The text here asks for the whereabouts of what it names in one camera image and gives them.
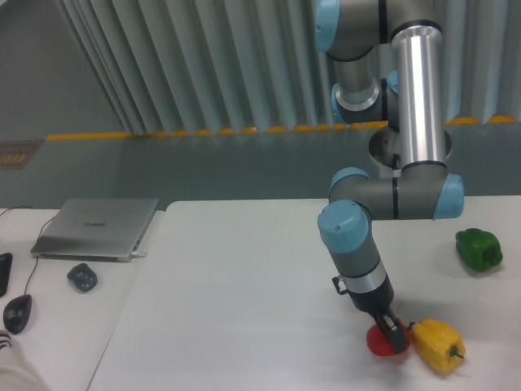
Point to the small dark grey tray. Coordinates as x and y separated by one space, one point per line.
83 277

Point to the white usb dongle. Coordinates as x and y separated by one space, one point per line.
137 254

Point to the silver closed laptop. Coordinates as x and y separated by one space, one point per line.
98 229

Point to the black computer mouse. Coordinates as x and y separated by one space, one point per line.
17 313

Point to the beige striped sleeve forearm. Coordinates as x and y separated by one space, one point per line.
16 374

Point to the black keyboard edge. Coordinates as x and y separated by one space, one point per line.
5 272

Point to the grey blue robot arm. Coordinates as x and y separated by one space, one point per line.
387 59

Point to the red bell pepper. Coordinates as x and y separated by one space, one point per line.
378 343

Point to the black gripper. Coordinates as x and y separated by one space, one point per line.
377 303

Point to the green bell pepper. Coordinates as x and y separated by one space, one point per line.
479 250

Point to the yellow bell pepper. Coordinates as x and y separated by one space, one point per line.
439 345

